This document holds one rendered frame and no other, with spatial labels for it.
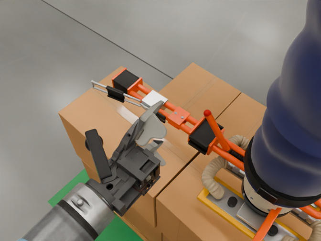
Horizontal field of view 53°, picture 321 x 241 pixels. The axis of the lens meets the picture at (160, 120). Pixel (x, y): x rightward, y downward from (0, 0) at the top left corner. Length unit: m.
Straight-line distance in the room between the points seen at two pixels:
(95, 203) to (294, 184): 0.46
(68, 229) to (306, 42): 0.48
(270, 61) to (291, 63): 2.57
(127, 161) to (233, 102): 1.52
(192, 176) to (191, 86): 0.90
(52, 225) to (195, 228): 0.76
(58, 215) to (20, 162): 2.06
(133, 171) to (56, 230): 0.15
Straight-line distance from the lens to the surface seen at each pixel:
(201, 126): 1.05
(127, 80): 1.16
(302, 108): 0.61
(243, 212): 1.05
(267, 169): 0.81
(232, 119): 1.98
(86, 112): 1.50
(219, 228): 1.25
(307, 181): 0.79
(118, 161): 0.59
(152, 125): 0.59
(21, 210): 2.44
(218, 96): 2.07
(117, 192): 0.58
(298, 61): 0.58
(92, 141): 0.64
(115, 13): 3.56
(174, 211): 1.25
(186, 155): 1.35
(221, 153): 1.02
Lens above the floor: 2.13
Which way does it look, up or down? 56 degrees down
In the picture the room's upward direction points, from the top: straight up
